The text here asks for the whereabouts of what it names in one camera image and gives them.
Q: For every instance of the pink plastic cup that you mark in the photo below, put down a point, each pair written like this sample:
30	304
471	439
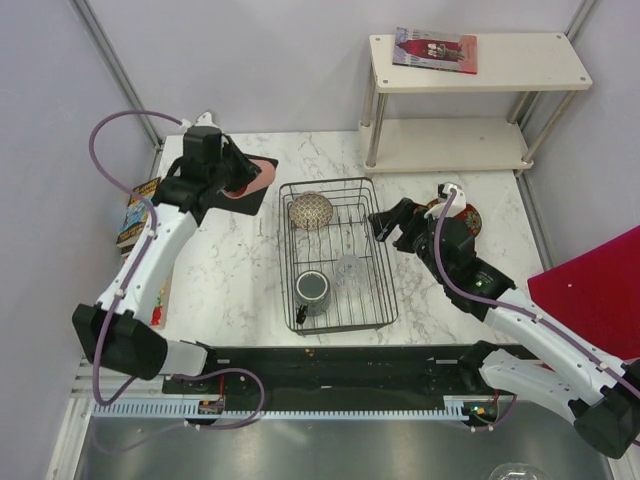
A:
264	179

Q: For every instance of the white cable duct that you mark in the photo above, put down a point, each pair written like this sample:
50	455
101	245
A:
453	410

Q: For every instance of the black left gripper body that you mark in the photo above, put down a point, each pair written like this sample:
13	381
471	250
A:
214	173

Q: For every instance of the patterned beige bowl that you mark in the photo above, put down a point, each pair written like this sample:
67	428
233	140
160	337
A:
311	211

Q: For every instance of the clear glass tumbler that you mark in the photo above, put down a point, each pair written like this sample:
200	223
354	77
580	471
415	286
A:
348	272

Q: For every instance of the red floral plate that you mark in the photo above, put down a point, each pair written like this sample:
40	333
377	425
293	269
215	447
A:
470	220

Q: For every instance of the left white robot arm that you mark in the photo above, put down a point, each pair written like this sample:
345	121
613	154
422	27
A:
114	332

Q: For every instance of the white two-tier shelf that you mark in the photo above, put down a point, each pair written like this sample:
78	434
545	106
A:
418	120

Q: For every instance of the black wire dish rack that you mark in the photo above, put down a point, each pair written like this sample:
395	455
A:
371	305

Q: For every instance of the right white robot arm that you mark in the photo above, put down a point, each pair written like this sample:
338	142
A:
598	393

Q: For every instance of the red cover book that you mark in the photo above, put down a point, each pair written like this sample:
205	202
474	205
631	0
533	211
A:
157	318

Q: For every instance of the grey ceramic mug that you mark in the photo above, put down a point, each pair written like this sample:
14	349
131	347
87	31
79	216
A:
312	294

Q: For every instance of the colourful paperback book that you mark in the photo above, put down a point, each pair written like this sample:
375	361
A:
136	214

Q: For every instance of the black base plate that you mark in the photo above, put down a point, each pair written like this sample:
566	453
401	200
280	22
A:
337	379

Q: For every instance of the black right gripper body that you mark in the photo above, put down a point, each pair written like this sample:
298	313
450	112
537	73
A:
415	240

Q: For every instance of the black clipboard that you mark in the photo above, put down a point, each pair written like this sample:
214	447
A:
248	205

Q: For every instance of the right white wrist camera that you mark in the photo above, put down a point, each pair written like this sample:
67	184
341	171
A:
451	201

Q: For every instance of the red illustrated booklet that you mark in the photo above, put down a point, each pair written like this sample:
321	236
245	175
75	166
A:
436	51

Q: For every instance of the red folder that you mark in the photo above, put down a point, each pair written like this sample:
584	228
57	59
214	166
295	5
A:
597	295

